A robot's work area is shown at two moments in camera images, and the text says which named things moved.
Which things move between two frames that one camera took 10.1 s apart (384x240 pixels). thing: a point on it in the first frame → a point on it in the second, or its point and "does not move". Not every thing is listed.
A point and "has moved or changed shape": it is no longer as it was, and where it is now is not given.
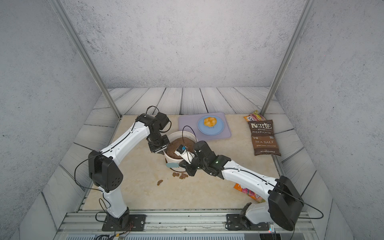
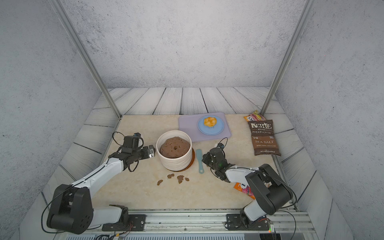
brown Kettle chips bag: [263, 138] does not move
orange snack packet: [254, 117] does not move
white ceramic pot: [172, 136] has moved or changed shape
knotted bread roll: [210, 121] does not move
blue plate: [214, 130] does not move
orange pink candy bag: [252, 194] does not move
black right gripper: [191, 171] → [206, 157]
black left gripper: [160, 150] → [147, 154]
